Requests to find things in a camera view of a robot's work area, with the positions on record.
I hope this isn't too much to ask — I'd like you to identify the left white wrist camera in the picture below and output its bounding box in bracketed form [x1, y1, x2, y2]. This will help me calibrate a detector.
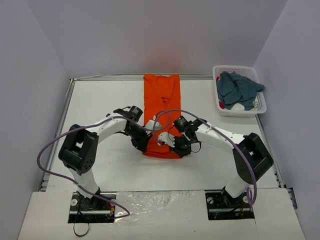
[144, 119, 162, 132]

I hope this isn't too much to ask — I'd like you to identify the thin black cable loop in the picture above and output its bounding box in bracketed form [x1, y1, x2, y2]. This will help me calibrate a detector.
[72, 219, 90, 237]

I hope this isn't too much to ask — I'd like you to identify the teal t shirt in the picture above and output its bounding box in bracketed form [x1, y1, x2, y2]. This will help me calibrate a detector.
[216, 71, 265, 111]

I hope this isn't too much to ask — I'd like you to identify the white cloth in basket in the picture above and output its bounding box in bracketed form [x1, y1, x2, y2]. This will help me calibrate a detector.
[230, 102, 245, 111]

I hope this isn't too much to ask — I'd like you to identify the orange t shirt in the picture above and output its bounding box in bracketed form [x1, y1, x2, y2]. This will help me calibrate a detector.
[143, 73, 181, 160]

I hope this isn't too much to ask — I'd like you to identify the purple cable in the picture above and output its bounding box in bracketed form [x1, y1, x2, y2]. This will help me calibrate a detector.
[152, 109, 258, 213]
[36, 111, 172, 218]

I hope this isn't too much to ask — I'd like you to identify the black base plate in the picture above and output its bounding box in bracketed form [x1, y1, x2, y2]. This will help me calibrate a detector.
[205, 190, 255, 221]
[68, 192, 116, 224]

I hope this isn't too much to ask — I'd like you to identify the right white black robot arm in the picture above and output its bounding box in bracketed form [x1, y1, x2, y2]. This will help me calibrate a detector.
[161, 116, 274, 207]

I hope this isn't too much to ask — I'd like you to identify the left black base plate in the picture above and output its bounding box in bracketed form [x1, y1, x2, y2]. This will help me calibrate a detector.
[68, 192, 116, 224]

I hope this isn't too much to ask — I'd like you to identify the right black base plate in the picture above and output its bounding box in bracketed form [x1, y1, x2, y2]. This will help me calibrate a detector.
[205, 190, 255, 221]

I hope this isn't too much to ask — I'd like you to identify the white plastic basket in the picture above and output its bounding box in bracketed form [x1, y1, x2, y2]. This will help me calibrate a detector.
[212, 65, 267, 118]

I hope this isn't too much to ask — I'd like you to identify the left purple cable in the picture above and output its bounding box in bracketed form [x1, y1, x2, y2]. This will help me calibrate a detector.
[36, 111, 172, 218]

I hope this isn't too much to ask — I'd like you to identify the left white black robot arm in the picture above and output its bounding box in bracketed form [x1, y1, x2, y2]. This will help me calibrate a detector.
[58, 106, 161, 211]

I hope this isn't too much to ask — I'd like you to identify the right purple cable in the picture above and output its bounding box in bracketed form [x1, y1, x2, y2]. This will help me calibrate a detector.
[152, 109, 258, 213]

